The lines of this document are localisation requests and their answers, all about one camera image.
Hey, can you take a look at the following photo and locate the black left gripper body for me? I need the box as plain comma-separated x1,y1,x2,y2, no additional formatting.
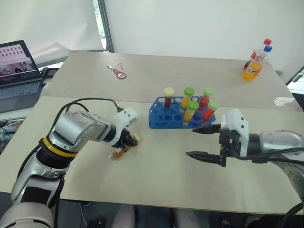
116,127,133,148

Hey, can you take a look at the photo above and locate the red-capped cola bottle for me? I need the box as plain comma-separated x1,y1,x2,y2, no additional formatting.
243,38,273,71

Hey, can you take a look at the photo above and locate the clear plastic wrapper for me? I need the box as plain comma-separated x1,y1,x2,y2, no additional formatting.
273,96,296,108

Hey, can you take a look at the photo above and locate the green-capped yellow test tube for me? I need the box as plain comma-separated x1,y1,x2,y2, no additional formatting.
180,87,195,108
182,100,200,126

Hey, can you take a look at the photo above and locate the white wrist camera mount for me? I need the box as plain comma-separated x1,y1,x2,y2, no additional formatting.
220,108,250,157
104,107,139,147

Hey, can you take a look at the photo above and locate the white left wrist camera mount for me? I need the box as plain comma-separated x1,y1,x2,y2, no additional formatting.
104,107,139,147

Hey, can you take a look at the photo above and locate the blue test tube rack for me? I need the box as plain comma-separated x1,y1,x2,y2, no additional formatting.
149,95,217,130

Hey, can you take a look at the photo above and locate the green-capped red test tube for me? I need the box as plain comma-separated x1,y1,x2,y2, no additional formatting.
201,99,220,125
199,86,215,108

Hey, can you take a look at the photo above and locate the dark window frame post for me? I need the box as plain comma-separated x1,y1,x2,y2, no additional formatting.
97,0,115,52

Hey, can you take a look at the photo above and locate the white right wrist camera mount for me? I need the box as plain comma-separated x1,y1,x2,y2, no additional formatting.
220,108,250,157

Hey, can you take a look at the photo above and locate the blue-capped orange soda bottle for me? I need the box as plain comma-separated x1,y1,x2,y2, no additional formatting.
242,45,273,82

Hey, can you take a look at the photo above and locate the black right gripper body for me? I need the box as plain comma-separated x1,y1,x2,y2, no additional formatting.
218,129,241,168

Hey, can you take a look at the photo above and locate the small black device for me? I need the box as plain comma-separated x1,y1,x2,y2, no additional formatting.
41,67,59,77

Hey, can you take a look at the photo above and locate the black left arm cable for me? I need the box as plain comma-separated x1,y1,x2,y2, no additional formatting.
52,97,124,133

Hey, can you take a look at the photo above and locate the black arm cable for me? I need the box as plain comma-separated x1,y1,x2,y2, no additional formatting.
52,97,124,133
234,147,304,164

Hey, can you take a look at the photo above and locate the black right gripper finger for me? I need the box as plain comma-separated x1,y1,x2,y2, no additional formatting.
191,124,222,136
185,151,222,166

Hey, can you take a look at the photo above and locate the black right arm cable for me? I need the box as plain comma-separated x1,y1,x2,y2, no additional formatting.
234,147,304,164

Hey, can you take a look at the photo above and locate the yellow-capped dark red test tube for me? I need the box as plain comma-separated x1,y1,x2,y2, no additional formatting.
163,87,175,109

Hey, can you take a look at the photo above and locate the open grey laptop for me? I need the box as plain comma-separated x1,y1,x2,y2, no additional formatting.
0,39,45,114

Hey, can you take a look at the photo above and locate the orange liquid test tube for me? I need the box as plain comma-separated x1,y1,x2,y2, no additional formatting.
110,133,140,162

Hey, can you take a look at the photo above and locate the red bottle opener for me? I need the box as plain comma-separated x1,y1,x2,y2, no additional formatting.
112,68,127,80

